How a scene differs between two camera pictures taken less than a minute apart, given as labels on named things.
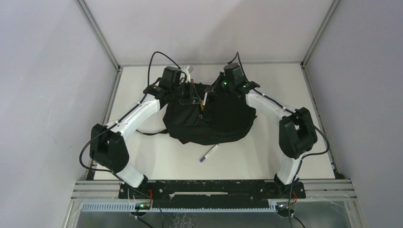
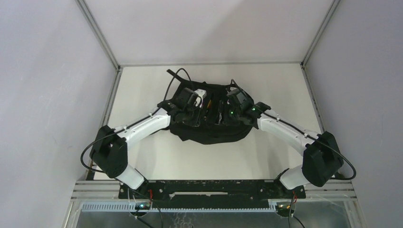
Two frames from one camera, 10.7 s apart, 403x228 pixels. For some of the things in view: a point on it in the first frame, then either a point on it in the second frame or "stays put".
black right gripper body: x=226 y=87 → x=234 y=113
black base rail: x=212 y=194 stays put
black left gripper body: x=182 y=91 → x=191 y=117
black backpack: x=207 y=115 stays put
